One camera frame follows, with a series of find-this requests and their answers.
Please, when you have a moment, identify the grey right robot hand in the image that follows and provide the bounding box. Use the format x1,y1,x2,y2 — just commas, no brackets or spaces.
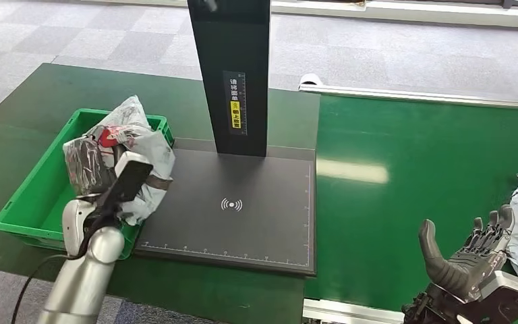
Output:
418,205,516,303

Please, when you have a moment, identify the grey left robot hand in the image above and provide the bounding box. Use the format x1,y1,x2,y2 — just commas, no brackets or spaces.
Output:
63,136,122,198

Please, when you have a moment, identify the green conveyor belt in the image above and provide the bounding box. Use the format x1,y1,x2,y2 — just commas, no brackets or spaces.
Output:
304,92,518,324

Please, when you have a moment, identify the black inbound scanner machine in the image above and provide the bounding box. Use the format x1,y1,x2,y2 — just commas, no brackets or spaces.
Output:
134,0,318,277

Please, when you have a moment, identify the green plastic crate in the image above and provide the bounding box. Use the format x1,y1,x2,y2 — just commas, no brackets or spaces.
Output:
0,108,175,262

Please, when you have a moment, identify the black yellow label sticker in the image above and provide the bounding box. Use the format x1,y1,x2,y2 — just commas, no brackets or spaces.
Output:
223,70,248,136

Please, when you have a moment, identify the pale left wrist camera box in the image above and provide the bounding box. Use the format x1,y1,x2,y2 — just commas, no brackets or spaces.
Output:
100,151,154,213

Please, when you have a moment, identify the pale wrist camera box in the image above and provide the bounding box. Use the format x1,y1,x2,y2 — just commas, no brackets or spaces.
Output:
100,151,154,213
476,270,518,324

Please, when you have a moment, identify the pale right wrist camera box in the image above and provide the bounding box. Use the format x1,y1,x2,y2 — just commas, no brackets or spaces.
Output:
476,270,518,324

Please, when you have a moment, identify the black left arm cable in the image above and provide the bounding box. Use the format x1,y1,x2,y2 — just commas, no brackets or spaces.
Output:
10,207,110,324

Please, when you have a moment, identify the long aluminium conveyor side rail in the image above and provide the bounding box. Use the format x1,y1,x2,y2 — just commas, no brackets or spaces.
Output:
297,73,518,111

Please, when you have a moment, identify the white wall ledge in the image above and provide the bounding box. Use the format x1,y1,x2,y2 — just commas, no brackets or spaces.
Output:
107,0,518,30

